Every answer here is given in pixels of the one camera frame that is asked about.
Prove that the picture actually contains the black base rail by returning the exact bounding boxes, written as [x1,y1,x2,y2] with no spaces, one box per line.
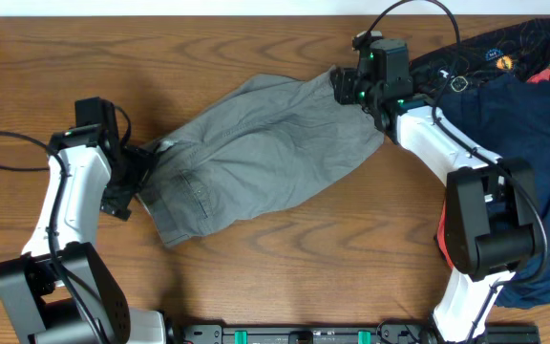
[179,319,541,344]

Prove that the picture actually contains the navy blue garment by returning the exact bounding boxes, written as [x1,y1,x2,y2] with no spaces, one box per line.
[440,75,550,309]

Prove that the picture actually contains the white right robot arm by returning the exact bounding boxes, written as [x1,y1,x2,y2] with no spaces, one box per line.
[330,32,547,343]

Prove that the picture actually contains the black patterned shorts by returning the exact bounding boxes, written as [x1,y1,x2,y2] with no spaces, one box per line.
[410,18,550,97]

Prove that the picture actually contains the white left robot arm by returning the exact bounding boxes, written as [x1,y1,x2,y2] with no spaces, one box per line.
[0,97,170,343]

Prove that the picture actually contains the red garment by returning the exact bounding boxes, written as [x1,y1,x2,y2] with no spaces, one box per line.
[435,69,550,269]

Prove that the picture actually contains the grey shorts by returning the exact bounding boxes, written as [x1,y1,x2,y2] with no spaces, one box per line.
[138,73,384,247]

